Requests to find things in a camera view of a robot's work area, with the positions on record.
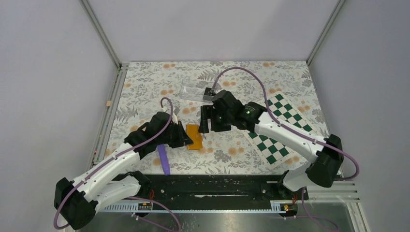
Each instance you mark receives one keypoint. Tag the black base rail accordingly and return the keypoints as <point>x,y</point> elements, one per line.
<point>217,194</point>

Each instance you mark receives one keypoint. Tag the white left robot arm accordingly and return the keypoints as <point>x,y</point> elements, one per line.
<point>80,199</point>

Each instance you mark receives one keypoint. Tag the clear acrylic card box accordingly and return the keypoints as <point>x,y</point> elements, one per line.
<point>193,90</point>

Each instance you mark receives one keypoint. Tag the aluminium frame post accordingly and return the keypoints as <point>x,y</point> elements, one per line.
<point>322,36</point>
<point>101,33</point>

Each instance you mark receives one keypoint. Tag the green white chessboard mat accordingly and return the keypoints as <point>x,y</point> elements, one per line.
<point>278,147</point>

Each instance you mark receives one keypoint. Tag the black credit card stack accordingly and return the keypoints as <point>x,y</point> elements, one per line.
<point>208,94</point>

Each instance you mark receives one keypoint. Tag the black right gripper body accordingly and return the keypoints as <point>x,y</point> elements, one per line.
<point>220,122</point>

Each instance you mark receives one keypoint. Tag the orange leather card holder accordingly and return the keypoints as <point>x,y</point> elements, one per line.
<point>192,130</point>

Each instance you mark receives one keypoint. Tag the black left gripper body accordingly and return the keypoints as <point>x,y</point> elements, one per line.
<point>172,137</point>

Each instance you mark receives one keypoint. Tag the right aluminium frame post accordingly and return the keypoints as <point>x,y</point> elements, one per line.
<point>322,36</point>

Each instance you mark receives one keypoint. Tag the purple marker pen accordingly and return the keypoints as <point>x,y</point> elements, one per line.
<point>164,159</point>

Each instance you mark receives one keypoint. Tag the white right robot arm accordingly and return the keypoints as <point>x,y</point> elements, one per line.
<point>324,155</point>

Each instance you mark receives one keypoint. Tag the left aluminium frame post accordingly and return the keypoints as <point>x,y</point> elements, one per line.
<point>101,33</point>

